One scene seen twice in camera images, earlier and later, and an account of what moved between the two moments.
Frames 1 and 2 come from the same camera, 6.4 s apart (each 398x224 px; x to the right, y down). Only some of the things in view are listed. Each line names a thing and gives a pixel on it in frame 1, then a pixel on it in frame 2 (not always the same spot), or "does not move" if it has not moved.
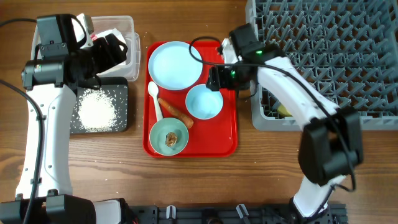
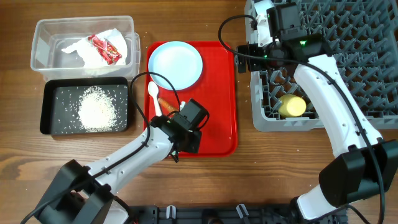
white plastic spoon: x=153 y=89 does not move
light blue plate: x=175 y=65 does not move
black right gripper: x=219 y=78 -> x=252 y=50
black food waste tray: x=102 y=110 does not move
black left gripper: x=110 y=60 -> x=194 y=144
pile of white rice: x=96 y=111 does not move
